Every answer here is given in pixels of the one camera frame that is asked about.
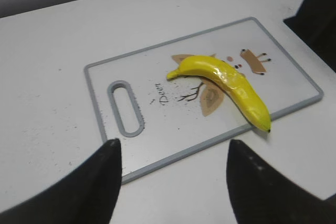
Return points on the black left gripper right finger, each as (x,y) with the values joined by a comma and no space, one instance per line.
(258,193)

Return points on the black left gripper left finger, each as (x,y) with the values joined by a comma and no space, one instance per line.
(86,195)

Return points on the yellow plastic banana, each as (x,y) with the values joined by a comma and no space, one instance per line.
(233,83)

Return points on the white grey-rimmed cutting board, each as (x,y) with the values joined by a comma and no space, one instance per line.
(160,122)

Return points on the black knife stand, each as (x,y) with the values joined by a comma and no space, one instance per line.
(314,23)

